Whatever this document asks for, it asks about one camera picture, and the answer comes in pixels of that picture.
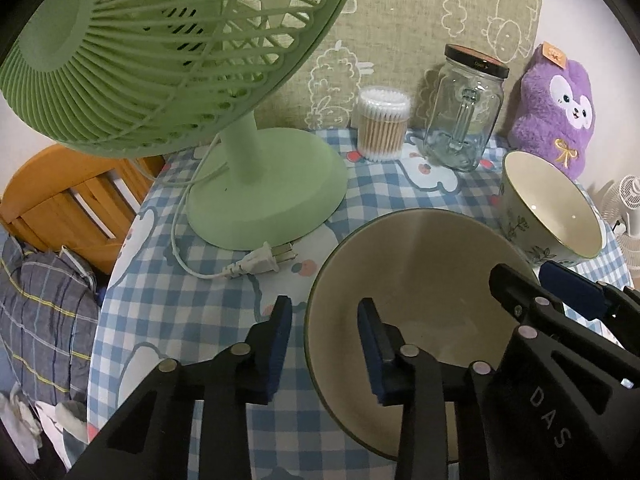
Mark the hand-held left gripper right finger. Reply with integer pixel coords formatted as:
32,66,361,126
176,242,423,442
356,297,497,480

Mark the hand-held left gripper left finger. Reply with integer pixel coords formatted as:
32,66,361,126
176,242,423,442
65,295,293,480

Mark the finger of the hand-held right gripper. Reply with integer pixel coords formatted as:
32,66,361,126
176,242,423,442
489,262,567,338
539,259,640,351

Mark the white floral bowl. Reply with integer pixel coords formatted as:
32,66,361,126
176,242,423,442
498,151,608,267

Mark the large green rimmed bowl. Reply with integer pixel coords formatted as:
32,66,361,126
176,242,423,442
304,208,543,466

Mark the blue checkered tablecloth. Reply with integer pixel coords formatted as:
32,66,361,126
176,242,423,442
85,127,633,480

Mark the white standing fan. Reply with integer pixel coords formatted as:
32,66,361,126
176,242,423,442
597,175,640,271

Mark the purple plush toy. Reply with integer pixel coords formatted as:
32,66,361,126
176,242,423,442
509,42,596,181

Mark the glass jar with black lid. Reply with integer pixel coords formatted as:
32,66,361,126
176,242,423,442
422,44,510,172

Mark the cotton swab container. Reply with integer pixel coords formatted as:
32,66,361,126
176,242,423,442
354,87,412,162

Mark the white cloth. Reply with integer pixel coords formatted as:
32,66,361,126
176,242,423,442
42,400,93,466

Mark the grey plaid bedding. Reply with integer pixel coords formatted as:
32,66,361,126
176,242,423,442
0,232,101,406

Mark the crumpled white tissue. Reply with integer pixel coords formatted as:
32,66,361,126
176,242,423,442
0,385,43,461

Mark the green desk fan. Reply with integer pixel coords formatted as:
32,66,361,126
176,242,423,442
0,0,366,251

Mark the white fan power cord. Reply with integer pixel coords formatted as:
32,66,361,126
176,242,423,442
171,132,296,279

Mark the green patterned wall mat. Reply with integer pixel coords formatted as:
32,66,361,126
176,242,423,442
250,0,543,133

